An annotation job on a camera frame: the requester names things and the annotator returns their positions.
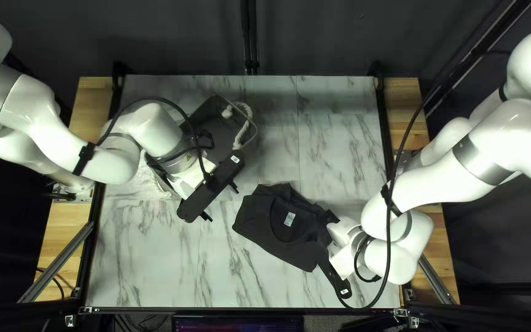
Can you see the grey fabric basket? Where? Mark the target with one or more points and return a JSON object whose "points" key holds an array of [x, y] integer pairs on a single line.
{"points": [[219, 124]]}

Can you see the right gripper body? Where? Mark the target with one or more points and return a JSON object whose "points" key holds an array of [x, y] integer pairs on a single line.
{"points": [[346, 244]]}

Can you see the black sweatshirt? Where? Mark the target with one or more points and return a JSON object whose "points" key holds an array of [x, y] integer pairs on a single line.
{"points": [[279, 230]]}

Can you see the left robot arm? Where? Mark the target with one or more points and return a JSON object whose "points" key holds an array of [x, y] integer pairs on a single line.
{"points": [[30, 106]]}

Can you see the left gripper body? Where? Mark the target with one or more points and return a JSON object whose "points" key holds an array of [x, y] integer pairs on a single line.
{"points": [[194, 177]]}

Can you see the black frame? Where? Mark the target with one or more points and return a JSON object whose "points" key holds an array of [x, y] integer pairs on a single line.
{"points": [[249, 37]]}

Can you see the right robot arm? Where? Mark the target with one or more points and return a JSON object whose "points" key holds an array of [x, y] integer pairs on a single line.
{"points": [[500, 138]]}

